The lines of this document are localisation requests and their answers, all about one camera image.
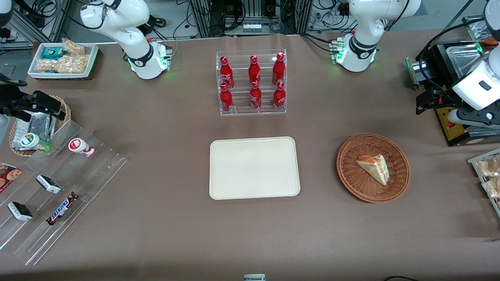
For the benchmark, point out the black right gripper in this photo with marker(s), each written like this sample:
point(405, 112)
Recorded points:
point(11, 99)

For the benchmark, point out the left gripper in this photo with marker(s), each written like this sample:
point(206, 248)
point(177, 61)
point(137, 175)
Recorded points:
point(440, 97)

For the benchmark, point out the triangular sandwich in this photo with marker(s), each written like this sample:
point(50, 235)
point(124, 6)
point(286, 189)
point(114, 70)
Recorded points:
point(375, 168)

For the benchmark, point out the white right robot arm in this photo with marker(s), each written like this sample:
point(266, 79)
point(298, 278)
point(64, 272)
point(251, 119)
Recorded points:
point(117, 23)

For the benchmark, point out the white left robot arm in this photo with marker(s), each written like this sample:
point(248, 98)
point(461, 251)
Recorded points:
point(365, 23)

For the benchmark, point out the wicker basket with foil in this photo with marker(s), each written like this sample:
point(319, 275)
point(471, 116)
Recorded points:
point(65, 109)

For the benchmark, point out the white rectangular snack tray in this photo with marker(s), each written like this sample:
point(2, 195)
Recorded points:
point(93, 58)

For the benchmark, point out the metal tray with pastries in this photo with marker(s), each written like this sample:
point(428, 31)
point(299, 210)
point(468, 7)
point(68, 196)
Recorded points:
point(474, 160)

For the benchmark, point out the brown round wicker basket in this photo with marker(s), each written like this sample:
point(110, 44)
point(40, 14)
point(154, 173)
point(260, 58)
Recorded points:
point(351, 175)

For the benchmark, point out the cream plastic serving tray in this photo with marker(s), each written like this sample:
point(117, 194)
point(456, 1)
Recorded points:
point(254, 168)

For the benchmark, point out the aluminium foil container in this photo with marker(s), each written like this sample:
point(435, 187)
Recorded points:
point(37, 125)

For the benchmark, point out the yellow control panel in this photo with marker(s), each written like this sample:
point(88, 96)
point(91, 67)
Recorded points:
point(445, 121)

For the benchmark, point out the green cap yogurt bottle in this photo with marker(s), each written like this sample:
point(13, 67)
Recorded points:
point(33, 141)

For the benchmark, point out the black food warmer cabinet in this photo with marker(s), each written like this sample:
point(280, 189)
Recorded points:
point(437, 58)

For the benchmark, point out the large rice cracker bag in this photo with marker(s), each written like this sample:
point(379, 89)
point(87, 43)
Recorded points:
point(68, 64)

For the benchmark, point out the red cap yogurt bottle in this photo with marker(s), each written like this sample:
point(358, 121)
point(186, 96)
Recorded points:
point(80, 146)

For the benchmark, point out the steel pan with clear lid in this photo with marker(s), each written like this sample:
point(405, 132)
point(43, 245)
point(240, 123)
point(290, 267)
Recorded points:
point(463, 56)

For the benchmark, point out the teal snack packet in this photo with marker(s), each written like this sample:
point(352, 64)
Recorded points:
point(52, 52)

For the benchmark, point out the small rice cracker bag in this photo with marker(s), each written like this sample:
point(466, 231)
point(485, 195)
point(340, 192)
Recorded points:
point(74, 47)

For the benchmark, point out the black white snack bar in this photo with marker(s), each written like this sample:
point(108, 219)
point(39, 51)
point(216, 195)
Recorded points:
point(20, 211)
point(49, 184)

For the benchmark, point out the clear acrylic stepped display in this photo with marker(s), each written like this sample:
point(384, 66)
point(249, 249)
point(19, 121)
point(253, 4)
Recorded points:
point(90, 175)

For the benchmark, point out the chocolate chip cookie pack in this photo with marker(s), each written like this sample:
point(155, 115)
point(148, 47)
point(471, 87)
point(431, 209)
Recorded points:
point(9, 175)

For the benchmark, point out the orange fried food piece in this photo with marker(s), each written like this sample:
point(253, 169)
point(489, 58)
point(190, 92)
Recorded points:
point(490, 40)

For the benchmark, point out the bagged pastry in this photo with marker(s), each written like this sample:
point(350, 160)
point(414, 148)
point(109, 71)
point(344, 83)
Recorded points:
point(493, 188)
point(490, 168)

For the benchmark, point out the snickers chocolate bar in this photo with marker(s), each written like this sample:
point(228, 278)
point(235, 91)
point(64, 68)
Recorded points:
point(61, 209)

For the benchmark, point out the red cola bottle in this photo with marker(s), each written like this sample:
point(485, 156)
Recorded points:
point(255, 97)
point(279, 97)
point(278, 70)
point(226, 74)
point(226, 99)
point(254, 72)

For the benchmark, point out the clear acrylic bottle rack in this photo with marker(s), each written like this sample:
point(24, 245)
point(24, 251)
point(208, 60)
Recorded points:
point(242, 109)

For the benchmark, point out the white connector block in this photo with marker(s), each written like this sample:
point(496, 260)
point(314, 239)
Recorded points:
point(252, 28)

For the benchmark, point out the white label tag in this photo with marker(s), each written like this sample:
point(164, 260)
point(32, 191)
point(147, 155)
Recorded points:
point(254, 277)

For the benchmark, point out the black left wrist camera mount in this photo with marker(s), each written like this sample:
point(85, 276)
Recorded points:
point(474, 117)

